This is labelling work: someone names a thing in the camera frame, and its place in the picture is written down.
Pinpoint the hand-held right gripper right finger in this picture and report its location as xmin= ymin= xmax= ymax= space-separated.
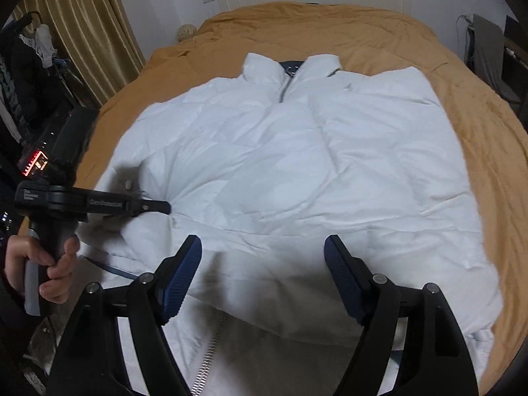
xmin=324 ymin=235 xmax=480 ymax=396

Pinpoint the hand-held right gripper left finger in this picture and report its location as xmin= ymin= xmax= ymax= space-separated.
xmin=47 ymin=235 xmax=203 ymax=396

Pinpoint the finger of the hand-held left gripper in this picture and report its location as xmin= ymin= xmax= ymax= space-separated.
xmin=126 ymin=197 xmax=172 ymax=216

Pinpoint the white quilted duvet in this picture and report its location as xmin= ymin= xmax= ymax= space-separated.
xmin=76 ymin=53 xmax=504 ymax=396

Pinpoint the rack of hanging clothes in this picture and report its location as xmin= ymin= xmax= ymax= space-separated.
xmin=0 ymin=10 xmax=83 ymax=149

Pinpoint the person's left hand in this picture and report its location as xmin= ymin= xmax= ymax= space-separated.
xmin=4 ymin=234 xmax=80 ymax=304

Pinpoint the gold curtain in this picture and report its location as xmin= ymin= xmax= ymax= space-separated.
xmin=14 ymin=0 xmax=146 ymax=110

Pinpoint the bed with mustard cover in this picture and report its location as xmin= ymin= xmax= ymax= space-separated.
xmin=76 ymin=1 xmax=528 ymax=392

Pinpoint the grey chair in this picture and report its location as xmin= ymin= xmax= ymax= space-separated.
xmin=471 ymin=14 xmax=524 ymax=106

